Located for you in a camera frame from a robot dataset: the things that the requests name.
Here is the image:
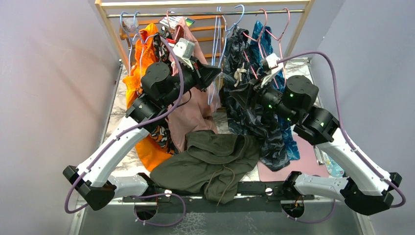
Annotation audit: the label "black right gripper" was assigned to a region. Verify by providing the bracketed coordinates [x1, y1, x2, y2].
[230, 71, 298, 124]

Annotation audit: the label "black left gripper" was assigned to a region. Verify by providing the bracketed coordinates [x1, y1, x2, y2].
[161, 54, 221, 107]

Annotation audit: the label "blue wire hanger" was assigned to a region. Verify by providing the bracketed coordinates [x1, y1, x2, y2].
[207, 4, 245, 108]

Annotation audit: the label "olive green shorts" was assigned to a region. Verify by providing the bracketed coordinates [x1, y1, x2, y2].
[150, 130, 260, 195]

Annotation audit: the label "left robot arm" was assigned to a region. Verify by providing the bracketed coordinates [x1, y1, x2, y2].
[63, 57, 221, 211]

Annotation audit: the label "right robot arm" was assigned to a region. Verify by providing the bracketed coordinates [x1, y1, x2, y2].
[230, 75, 402, 215]

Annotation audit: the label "black shark print shorts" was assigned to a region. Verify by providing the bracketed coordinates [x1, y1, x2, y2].
[222, 28, 290, 171]

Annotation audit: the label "dusty pink shorts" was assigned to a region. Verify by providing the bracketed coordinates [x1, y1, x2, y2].
[167, 17, 221, 153]

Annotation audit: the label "blue shark print shorts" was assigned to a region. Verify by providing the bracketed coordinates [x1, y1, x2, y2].
[249, 21, 300, 161]

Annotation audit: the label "blue hanger on orange shorts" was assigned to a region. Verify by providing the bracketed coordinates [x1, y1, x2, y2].
[119, 12, 142, 89]

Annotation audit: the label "pink hanger on pink shorts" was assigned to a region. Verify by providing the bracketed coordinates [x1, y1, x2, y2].
[166, 10, 182, 42]

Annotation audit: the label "orange black camo shorts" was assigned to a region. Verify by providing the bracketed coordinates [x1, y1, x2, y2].
[139, 23, 177, 154]

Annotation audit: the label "colourful marker box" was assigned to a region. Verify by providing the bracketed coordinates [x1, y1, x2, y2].
[159, 16, 195, 28]

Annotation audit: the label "metal hanging rod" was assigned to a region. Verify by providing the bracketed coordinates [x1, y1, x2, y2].
[106, 10, 305, 18]

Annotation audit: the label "wooden ladder shelf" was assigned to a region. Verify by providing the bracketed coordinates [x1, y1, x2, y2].
[119, 16, 216, 61]

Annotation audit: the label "pink mat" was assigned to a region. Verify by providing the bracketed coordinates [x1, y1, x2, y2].
[258, 135, 329, 182]

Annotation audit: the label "metal clipboard clip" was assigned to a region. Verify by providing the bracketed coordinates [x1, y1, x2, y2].
[314, 146, 325, 165]

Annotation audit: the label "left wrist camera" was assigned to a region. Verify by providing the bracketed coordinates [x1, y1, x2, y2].
[169, 38, 195, 75]

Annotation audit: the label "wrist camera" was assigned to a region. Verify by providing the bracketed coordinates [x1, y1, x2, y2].
[260, 53, 284, 88]
[169, 38, 195, 75]

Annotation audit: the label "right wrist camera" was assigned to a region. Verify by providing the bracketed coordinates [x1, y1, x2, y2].
[260, 53, 284, 88]

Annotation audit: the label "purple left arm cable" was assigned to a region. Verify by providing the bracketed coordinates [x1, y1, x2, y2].
[64, 36, 185, 215]

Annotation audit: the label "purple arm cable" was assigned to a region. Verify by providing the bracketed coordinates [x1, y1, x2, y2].
[64, 36, 185, 215]
[277, 51, 407, 209]

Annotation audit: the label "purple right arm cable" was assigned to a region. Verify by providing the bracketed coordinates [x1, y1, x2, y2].
[277, 51, 407, 209]

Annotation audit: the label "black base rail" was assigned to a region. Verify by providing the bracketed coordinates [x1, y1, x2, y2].
[122, 181, 314, 213]

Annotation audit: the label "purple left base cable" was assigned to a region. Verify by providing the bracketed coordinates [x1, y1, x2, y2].
[131, 193, 187, 228]

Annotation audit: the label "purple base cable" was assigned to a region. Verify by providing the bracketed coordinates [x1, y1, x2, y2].
[281, 198, 336, 224]
[131, 193, 187, 228]

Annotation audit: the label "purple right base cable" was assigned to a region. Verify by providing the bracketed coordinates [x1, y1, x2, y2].
[281, 198, 336, 224]

